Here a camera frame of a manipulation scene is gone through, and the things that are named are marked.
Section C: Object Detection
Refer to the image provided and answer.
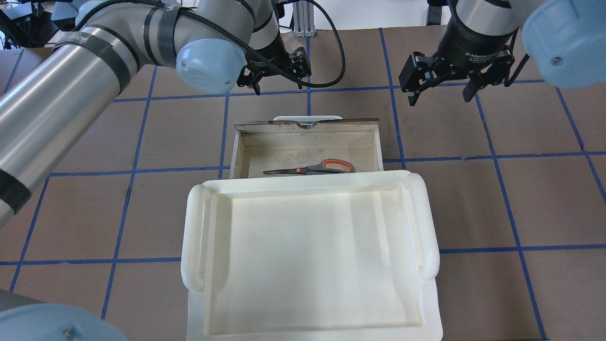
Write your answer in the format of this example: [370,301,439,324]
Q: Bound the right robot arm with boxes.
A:
[399,0,606,106]

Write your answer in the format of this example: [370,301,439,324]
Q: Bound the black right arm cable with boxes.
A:
[503,28,531,88]

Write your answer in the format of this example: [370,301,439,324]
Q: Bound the wooden drawer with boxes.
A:
[230,118,383,179]

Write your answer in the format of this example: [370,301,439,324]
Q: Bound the grey orange scissors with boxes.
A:
[263,158,355,175]

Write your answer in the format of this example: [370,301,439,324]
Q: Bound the white plastic tray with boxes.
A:
[180,170,443,341]

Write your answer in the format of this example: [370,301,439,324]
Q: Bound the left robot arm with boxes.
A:
[1,0,313,226]

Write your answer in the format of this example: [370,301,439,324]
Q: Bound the white drawer handle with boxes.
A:
[273,115,343,123]

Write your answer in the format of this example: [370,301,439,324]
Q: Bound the aluminium frame post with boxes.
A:
[293,0,317,37]

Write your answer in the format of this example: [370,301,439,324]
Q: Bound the black electronics box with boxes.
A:
[0,0,82,50]

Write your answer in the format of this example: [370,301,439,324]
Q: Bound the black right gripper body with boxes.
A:
[399,19,517,84]

